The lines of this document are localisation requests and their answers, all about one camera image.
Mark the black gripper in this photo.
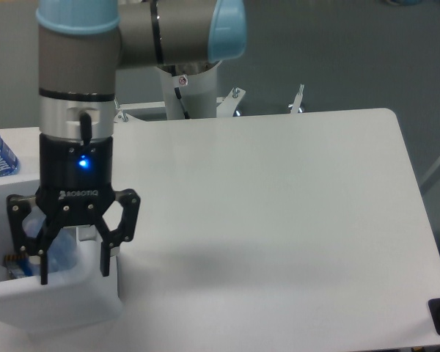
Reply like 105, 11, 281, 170
6, 133, 141, 285

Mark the crushed clear plastic bottle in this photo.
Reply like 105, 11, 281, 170
23, 213, 77, 273

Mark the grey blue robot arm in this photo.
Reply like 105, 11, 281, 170
7, 1, 246, 285

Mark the white trash can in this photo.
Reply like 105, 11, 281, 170
0, 174, 122, 332

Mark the blue snack packet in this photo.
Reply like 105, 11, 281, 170
4, 254, 33, 279

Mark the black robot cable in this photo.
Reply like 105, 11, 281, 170
171, 65, 191, 120

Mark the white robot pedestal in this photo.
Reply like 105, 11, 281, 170
156, 61, 221, 120

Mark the white pedestal base frame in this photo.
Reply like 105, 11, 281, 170
113, 83, 306, 124

